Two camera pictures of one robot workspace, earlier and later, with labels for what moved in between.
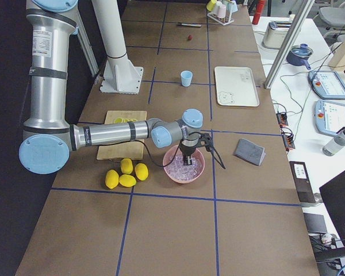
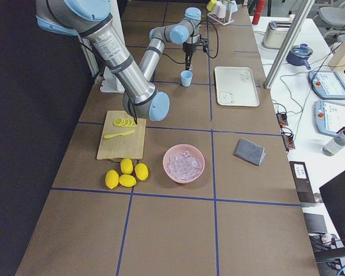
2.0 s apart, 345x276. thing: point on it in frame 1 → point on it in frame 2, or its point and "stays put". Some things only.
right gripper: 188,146 → 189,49
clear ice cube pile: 177,170 stays put
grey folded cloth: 250,152 stays put
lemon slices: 120,120 stays put
